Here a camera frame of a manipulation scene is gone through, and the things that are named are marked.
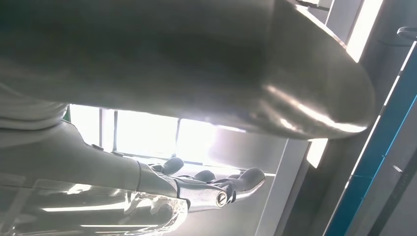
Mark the green conveyor belt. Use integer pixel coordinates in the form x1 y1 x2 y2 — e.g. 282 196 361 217
322 39 417 236

